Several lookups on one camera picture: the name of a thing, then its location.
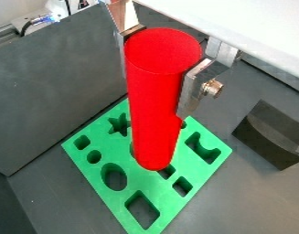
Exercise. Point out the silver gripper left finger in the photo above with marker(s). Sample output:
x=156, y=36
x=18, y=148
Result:
x=124, y=15

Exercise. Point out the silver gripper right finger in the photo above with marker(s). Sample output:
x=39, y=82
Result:
x=201, y=79

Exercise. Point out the red cylinder peg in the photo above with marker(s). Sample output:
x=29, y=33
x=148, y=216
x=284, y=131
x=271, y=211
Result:
x=158, y=55

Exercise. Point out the black block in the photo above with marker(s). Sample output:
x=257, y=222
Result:
x=271, y=133

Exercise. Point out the grey raised plate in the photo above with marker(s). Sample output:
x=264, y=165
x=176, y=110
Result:
x=61, y=76

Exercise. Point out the green shape sorter board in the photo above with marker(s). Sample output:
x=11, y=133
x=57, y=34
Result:
x=145, y=198

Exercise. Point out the aluminium rail with cable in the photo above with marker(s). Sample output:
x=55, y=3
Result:
x=25, y=16

